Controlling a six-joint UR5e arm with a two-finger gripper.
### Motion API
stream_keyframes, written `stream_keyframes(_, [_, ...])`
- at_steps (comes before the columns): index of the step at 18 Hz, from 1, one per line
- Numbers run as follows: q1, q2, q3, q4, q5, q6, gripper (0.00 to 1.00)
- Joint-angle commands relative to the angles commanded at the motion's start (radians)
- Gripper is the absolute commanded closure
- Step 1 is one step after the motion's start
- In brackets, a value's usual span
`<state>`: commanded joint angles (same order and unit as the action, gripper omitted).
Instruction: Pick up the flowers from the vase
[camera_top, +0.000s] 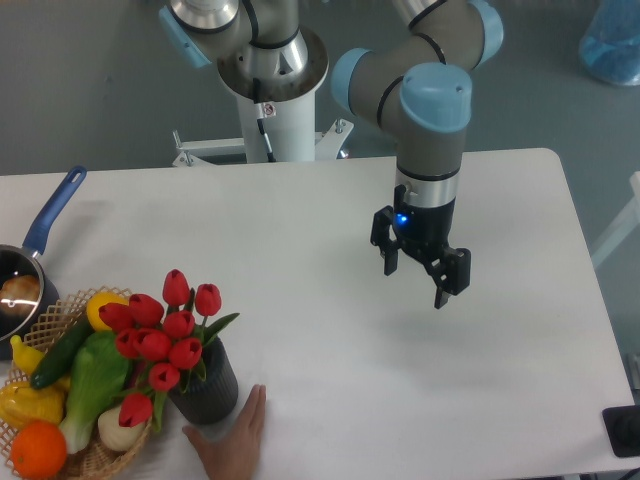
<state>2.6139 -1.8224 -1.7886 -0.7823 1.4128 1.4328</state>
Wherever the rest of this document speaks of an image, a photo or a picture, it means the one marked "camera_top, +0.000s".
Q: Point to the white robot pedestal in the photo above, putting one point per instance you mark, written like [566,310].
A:
[275,93]

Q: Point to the dark ribbed vase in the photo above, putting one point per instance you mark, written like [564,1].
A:
[210,400]

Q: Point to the bread roll in pan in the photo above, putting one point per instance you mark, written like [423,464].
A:
[19,296]

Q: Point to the yellow banana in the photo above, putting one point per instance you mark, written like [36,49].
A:
[25,357]

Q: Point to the green bok choy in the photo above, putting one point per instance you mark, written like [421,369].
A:
[98,373]

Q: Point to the blue plastic bag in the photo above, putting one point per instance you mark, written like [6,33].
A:
[609,49]

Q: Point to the orange fruit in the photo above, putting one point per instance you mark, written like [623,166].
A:
[38,451]

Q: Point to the yellow bell pepper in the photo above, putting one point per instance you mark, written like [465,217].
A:
[97,301]

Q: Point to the blue handled saucepan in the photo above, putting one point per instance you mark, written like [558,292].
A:
[24,260]

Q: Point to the white garlic bulb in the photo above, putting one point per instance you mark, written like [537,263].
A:
[113,435]

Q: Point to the white frame at right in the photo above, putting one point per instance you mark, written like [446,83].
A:
[619,228]

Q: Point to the red tulip bouquet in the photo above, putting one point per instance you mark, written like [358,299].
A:
[166,338]

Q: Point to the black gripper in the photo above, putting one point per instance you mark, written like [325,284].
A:
[422,232]

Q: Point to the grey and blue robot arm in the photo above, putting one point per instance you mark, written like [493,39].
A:
[419,93]

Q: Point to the black device at edge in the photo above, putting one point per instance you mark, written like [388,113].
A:
[622,426]

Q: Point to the yellow squash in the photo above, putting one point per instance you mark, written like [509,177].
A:
[21,404]

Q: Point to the green cucumber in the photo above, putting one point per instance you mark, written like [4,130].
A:
[58,360]

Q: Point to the bare human hand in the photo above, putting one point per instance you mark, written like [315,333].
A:
[236,455]

